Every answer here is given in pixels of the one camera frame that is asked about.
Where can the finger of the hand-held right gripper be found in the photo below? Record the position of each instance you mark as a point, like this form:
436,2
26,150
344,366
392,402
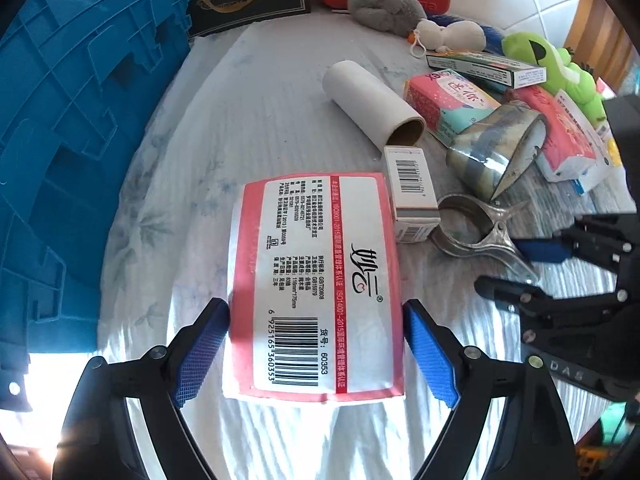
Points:
542,251
510,292

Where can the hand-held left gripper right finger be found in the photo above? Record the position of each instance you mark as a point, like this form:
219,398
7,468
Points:
430,355

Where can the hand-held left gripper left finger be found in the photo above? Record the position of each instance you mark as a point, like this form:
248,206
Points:
205,355

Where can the metal clip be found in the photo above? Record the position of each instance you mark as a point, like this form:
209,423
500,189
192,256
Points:
495,240

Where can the blue plastic crate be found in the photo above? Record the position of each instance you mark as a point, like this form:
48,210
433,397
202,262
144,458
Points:
60,160

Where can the small white barcode box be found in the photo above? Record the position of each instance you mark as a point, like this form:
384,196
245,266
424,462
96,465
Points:
412,195

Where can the long white box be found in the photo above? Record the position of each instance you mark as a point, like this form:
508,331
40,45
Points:
575,110

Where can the striped floral table cloth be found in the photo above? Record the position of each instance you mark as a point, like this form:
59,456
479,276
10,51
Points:
190,185

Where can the small pink tissue packet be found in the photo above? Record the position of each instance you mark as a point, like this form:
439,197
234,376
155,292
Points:
440,100

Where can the green and white medicine box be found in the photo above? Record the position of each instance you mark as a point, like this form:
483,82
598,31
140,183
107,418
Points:
480,62

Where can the green frog plush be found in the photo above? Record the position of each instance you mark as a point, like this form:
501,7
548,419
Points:
515,45

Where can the dark blue feather duster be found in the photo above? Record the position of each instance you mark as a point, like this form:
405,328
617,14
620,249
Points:
492,35

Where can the white plush toy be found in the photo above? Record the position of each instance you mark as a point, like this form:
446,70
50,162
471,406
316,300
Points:
460,35

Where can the white cardboard tube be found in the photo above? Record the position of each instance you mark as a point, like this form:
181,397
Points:
360,95

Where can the grey plush toy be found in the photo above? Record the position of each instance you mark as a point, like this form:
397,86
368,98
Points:
380,7

